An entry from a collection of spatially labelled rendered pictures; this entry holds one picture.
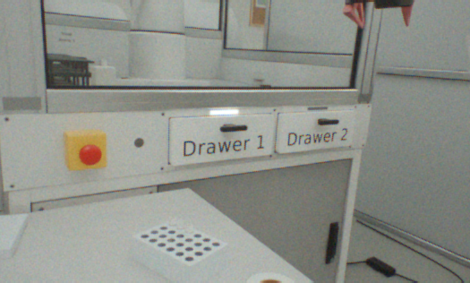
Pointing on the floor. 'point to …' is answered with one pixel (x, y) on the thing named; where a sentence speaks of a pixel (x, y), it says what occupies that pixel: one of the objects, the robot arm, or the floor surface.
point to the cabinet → (244, 202)
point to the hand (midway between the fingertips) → (383, 22)
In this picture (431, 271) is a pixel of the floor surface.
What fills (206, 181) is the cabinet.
